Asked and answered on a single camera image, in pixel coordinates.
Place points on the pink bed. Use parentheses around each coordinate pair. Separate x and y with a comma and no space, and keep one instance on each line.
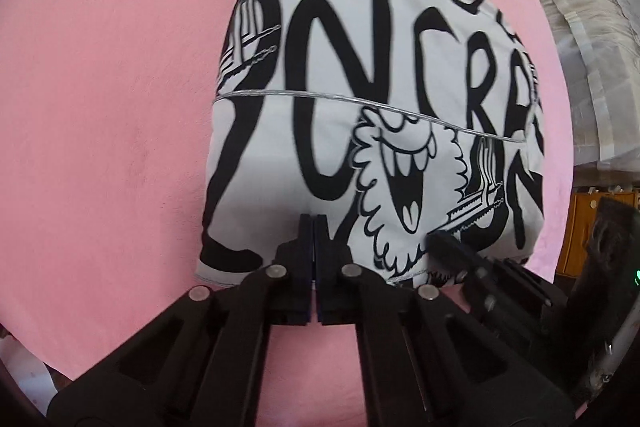
(100,107)

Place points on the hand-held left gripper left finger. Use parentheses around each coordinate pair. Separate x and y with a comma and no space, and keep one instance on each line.
(305,257)

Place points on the white bedside furniture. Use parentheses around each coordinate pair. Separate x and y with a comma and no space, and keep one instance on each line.
(25,372)

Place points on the wooden drawer cabinet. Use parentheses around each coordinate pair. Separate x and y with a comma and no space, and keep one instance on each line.
(575,232)

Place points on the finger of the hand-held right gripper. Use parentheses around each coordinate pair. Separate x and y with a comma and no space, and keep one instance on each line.
(460,264)
(525,284)

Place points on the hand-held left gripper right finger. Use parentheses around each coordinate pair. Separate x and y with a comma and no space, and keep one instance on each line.
(322,267)

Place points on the white black printed hooded jacket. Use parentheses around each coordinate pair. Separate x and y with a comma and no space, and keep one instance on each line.
(325,57)

